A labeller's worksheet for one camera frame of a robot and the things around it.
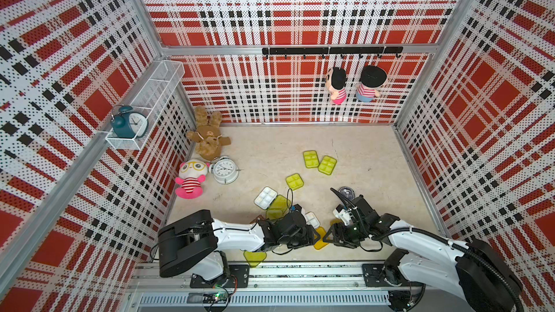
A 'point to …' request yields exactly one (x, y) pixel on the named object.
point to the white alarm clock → (225, 170)
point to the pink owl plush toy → (192, 172)
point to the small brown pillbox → (258, 218)
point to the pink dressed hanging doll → (336, 85)
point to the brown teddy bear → (207, 133)
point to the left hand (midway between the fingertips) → (319, 238)
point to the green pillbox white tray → (327, 165)
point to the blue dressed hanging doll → (372, 77)
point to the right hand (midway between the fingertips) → (333, 241)
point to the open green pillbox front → (254, 258)
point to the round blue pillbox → (347, 191)
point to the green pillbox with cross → (294, 181)
